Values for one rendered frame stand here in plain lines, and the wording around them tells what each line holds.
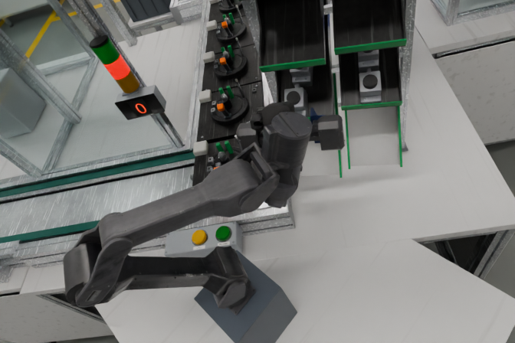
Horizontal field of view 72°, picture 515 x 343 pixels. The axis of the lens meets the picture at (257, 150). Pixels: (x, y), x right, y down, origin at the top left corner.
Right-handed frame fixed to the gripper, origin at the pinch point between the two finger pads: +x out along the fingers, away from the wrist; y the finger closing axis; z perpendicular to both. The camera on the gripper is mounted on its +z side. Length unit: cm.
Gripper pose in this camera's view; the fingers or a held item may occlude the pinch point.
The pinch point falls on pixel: (293, 121)
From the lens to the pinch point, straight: 67.3
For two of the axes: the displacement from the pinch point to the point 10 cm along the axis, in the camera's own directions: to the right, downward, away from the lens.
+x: 2.0, -6.3, 7.5
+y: -9.5, 0.6, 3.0
